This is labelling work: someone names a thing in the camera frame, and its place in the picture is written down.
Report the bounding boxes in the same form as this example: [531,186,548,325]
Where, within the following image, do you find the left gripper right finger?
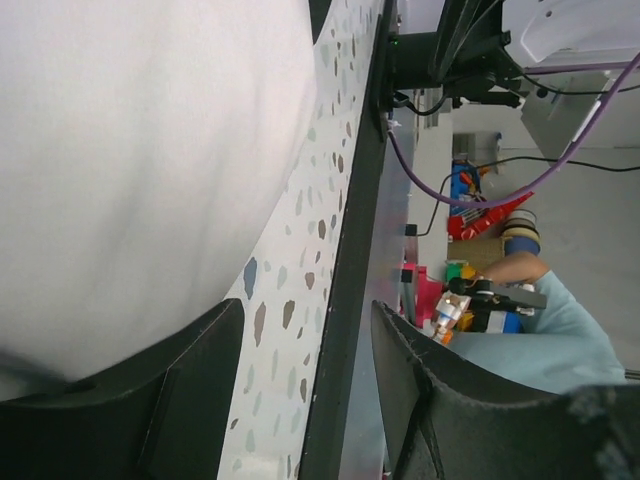
[371,301,639,479]

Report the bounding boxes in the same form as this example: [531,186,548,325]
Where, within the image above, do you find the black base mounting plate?
[298,1,396,479]

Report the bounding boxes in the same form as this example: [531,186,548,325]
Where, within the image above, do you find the person in light blue shirt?
[449,252,626,394]

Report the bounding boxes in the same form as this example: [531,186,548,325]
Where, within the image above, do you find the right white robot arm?
[386,1,639,107]

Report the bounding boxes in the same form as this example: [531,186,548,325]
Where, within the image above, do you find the white t shirt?
[1,1,317,400]

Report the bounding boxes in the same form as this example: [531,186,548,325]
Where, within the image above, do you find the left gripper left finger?
[1,299,245,479]

